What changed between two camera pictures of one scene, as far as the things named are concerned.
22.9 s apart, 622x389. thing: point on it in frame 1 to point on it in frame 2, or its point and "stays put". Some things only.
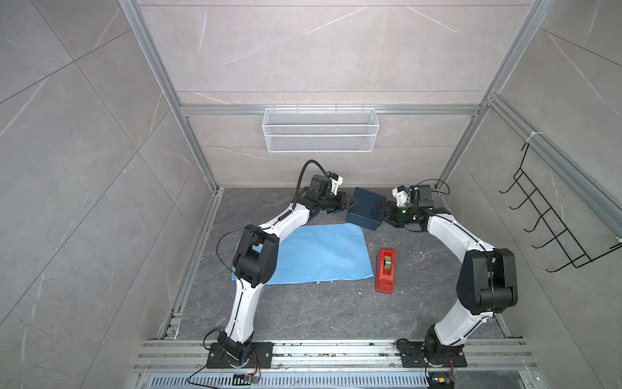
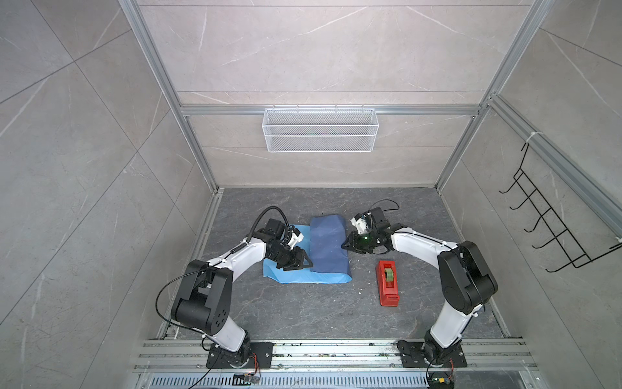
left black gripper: x=343 y=202 to x=297 y=260
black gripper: x=336 y=181 to x=296 y=237
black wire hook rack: x=563 y=239 stays put
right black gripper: x=388 y=213 to x=354 y=245
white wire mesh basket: x=321 y=130 stays put
